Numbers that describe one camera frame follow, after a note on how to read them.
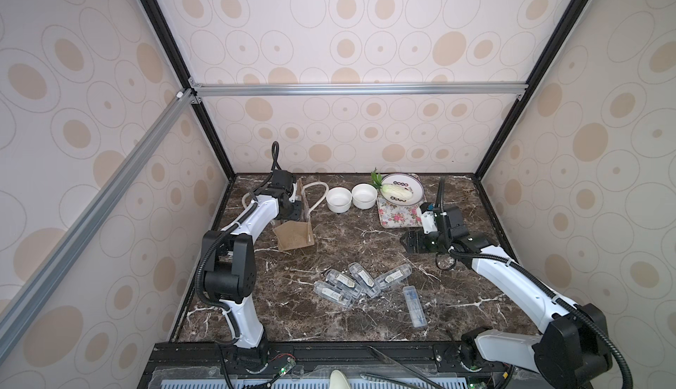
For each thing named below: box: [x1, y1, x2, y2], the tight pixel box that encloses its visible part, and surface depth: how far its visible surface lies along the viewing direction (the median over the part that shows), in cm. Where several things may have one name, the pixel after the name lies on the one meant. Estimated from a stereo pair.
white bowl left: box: [325, 186, 353, 214], surface depth 111 cm
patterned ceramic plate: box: [379, 172, 426, 206], surface depth 112 cm
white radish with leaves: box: [370, 167, 414, 201], surface depth 111 cm
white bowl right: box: [351, 182, 378, 211], surface depth 112 cm
